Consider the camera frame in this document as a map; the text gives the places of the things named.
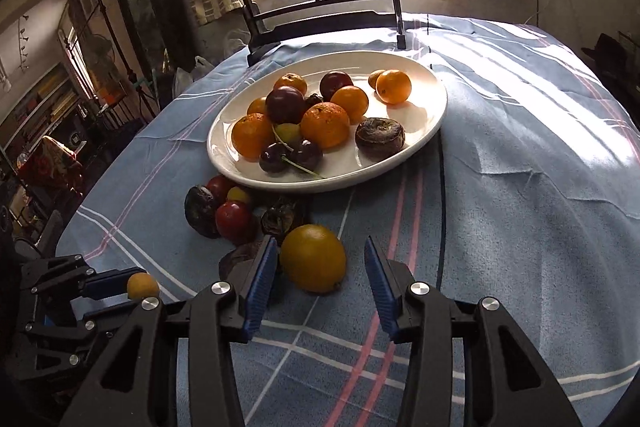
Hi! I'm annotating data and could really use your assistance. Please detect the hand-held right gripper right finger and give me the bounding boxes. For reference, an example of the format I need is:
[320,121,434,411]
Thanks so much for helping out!
[363,235,583,427]

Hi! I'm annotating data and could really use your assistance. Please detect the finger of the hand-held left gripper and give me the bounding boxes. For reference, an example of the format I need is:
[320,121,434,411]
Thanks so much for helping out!
[20,254,146,303]
[17,302,118,378]

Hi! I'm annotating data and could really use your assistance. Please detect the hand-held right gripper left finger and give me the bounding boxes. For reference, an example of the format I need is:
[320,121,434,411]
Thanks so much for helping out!
[60,234,279,427]

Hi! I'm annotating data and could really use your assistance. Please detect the yellowish orange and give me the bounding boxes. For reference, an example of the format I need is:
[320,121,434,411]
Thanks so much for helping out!
[279,224,347,294]

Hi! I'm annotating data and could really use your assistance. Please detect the white plate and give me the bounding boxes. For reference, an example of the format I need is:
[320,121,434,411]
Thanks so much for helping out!
[206,51,449,194]

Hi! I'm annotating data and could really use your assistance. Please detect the dark cherry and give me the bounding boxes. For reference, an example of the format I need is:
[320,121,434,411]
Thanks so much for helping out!
[259,142,291,174]
[290,139,324,170]

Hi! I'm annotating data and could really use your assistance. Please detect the yellow-green small fruit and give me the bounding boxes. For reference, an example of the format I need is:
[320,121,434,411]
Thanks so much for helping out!
[275,123,303,145]

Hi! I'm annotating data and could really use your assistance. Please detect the dark red plum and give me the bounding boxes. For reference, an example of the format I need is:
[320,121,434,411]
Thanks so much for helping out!
[319,71,354,102]
[265,86,307,124]

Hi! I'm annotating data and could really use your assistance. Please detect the red floral cloth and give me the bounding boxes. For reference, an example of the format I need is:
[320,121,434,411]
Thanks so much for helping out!
[17,136,83,192]

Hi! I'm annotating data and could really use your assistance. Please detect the blue striped tablecloth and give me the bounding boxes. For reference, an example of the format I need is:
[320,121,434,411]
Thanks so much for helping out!
[52,12,640,427]

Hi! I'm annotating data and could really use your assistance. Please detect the bookshelf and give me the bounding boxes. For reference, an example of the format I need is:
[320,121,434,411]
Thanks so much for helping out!
[0,62,81,148]

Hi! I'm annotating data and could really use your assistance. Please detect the white plastic bag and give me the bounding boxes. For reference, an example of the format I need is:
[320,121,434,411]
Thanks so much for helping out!
[172,55,216,98]
[222,24,251,58]

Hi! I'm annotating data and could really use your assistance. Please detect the standing fan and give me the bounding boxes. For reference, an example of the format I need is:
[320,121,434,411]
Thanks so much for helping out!
[75,32,126,108]

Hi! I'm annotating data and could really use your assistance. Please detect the dark wooden coat rack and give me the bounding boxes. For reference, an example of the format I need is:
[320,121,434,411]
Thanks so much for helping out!
[87,0,161,118]

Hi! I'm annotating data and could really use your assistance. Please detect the black hat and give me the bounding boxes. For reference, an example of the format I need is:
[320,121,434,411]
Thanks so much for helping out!
[580,33,631,68]

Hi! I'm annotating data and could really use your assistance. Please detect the black cable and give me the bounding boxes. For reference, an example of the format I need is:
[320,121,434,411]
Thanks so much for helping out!
[426,13,447,290]

